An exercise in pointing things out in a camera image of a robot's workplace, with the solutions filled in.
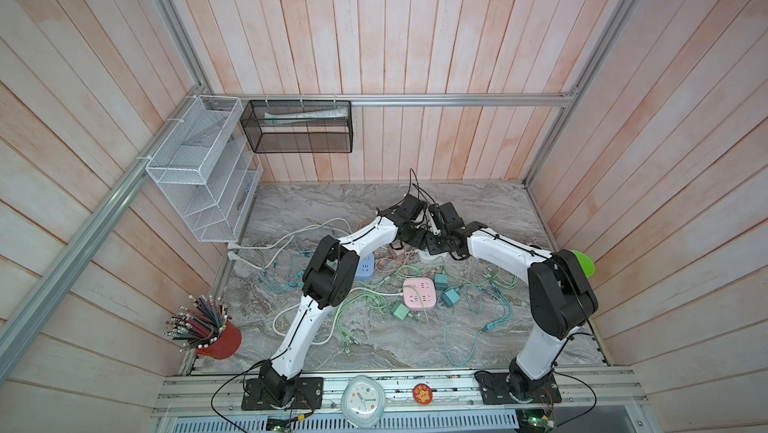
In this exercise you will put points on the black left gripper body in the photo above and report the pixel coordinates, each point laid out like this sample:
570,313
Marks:
415,237

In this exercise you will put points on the white wire mesh shelf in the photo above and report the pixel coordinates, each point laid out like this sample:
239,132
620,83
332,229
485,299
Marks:
205,171

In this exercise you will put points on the black mesh basket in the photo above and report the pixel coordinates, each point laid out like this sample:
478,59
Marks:
298,126

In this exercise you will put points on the white power strip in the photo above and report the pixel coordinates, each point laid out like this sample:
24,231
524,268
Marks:
428,258

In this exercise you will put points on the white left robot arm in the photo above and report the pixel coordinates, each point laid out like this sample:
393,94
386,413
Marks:
327,281

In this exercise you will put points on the pink power strip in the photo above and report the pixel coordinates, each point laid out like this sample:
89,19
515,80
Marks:
419,294

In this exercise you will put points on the teal USB charger plug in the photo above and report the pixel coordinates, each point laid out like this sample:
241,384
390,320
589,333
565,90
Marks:
441,281

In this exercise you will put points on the white alarm clock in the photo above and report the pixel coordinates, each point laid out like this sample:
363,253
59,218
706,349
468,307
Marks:
363,402

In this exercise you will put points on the green USB charger plug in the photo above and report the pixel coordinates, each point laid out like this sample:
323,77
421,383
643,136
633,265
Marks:
400,311

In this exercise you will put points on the red pen holder with pens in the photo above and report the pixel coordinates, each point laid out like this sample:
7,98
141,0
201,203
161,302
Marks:
205,328

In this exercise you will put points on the green plastic goblet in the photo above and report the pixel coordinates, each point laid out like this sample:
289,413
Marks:
585,262

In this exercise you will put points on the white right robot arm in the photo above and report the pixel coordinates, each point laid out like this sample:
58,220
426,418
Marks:
561,299

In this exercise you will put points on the blue power strip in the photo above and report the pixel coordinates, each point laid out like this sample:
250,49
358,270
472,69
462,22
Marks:
365,269

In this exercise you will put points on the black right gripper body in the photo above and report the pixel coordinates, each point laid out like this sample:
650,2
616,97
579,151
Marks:
435,243

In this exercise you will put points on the red round sticker badge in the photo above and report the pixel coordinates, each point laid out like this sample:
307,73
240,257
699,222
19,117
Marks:
423,394

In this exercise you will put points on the pink charger from blue strip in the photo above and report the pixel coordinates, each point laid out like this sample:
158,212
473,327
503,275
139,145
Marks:
397,253

